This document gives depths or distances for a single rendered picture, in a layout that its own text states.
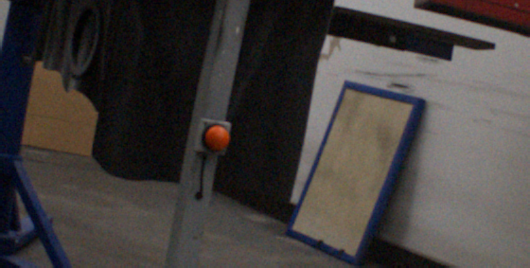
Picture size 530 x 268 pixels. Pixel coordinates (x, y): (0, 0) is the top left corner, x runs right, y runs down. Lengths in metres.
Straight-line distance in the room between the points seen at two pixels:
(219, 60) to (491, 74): 2.89
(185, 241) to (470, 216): 2.85
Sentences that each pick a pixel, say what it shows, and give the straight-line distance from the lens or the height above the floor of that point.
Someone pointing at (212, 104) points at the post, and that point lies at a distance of 1.85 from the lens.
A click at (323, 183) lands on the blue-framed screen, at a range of 5.34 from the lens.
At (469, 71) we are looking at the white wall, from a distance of 4.77.
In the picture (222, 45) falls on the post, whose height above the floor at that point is 0.79.
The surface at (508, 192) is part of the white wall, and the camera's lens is 4.47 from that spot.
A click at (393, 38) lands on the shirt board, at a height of 0.90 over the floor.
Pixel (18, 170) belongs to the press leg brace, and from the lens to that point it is 3.38.
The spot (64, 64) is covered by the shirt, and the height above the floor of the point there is 0.69.
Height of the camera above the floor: 0.79
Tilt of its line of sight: 3 degrees down
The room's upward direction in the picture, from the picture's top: 12 degrees clockwise
